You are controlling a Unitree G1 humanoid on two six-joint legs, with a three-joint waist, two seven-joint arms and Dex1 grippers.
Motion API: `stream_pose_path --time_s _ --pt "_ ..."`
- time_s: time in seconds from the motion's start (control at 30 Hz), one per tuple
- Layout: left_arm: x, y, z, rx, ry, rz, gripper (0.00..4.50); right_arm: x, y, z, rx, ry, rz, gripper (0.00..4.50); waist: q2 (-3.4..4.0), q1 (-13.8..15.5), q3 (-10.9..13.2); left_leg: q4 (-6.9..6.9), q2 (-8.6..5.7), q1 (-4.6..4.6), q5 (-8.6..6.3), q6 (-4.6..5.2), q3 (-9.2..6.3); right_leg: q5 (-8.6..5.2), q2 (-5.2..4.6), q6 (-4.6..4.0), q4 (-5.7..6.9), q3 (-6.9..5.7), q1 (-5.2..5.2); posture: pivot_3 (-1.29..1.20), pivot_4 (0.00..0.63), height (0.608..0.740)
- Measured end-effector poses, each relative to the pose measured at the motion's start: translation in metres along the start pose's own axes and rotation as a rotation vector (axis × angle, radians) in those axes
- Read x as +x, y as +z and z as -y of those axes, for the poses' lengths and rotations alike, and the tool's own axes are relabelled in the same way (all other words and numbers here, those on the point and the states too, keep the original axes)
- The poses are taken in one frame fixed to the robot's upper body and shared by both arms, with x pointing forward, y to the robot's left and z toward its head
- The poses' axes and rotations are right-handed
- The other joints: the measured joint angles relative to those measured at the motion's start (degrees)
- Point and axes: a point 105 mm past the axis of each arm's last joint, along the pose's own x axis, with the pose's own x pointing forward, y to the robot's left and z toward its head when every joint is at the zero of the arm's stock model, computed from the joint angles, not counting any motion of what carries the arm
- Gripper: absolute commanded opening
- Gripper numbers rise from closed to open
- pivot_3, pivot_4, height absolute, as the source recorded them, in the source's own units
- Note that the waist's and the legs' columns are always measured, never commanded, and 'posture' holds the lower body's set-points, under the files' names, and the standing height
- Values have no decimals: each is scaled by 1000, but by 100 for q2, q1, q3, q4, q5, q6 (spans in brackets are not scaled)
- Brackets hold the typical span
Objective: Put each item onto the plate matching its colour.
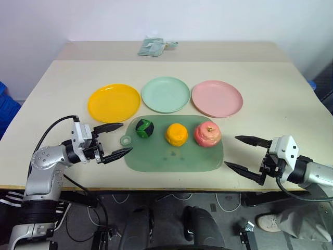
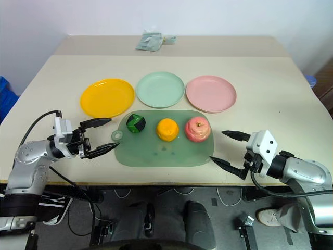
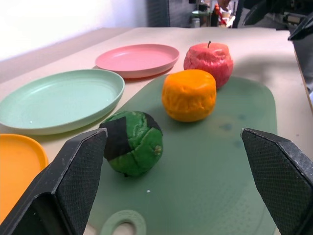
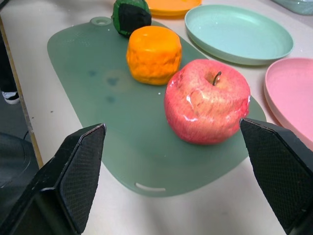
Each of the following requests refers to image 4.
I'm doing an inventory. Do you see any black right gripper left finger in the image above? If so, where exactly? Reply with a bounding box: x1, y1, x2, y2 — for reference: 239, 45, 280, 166
0, 123, 107, 235

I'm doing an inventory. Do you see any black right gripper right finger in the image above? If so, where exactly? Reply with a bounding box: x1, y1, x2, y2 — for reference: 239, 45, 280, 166
239, 117, 313, 235

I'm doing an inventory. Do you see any pink plate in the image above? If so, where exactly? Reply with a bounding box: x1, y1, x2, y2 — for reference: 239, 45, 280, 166
263, 57, 313, 144

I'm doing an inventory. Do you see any light green plate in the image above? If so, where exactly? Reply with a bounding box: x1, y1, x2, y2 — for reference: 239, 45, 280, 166
184, 4, 294, 66

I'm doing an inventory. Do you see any orange fruit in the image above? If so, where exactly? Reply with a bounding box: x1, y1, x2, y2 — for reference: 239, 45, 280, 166
126, 26, 183, 86

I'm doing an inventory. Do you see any green and black toy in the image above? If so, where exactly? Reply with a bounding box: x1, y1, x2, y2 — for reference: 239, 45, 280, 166
111, 0, 153, 39

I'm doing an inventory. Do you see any orange plate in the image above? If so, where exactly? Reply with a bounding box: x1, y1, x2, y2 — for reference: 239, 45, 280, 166
144, 0, 202, 17

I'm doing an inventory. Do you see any dark round base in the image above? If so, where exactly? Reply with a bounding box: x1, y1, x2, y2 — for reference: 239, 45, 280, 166
0, 132, 40, 213

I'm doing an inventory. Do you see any green cutting board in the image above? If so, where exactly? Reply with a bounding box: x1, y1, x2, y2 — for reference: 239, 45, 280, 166
46, 16, 267, 198

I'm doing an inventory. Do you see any black and white shoe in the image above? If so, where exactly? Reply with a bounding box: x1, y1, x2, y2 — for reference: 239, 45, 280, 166
1, 91, 21, 105

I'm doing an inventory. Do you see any red apple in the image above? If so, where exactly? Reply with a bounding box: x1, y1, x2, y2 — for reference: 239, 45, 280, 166
163, 58, 251, 145

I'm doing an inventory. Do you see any pale green dish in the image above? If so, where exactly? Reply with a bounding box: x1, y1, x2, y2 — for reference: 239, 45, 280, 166
273, 0, 313, 16

